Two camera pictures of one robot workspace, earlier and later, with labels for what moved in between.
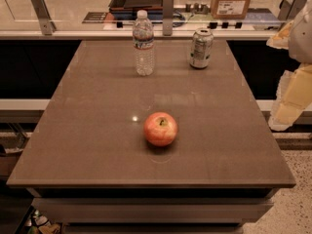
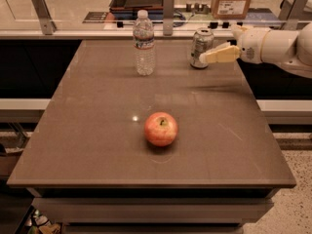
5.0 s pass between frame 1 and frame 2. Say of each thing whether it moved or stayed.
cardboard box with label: stayed
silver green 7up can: stayed
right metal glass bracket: stayed
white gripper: moved
